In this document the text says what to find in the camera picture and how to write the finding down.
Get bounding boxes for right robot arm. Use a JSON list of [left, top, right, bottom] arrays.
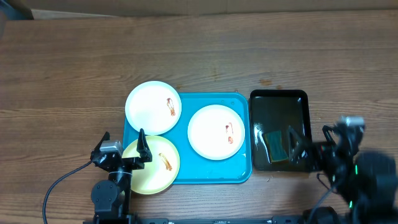
[[288, 123, 397, 223]]

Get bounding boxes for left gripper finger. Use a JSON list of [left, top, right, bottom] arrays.
[[136, 128, 152, 162], [94, 131, 110, 151]]

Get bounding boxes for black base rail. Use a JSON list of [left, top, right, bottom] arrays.
[[83, 214, 312, 224]]

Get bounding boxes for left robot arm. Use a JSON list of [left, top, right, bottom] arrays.
[[90, 129, 152, 223]]

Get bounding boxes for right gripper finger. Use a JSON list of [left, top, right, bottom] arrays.
[[288, 126, 311, 162], [322, 125, 335, 143]]

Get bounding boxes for white plate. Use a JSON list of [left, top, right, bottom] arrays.
[[125, 81, 182, 135], [187, 105, 245, 161]]

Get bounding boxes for green yellow sponge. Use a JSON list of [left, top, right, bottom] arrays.
[[262, 131, 289, 163]]

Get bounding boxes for yellow plate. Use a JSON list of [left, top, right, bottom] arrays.
[[131, 136, 180, 195]]

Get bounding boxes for black water tray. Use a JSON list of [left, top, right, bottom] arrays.
[[249, 90, 312, 172]]

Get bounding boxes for teal plastic tray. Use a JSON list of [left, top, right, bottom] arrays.
[[122, 92, 253, 185]]

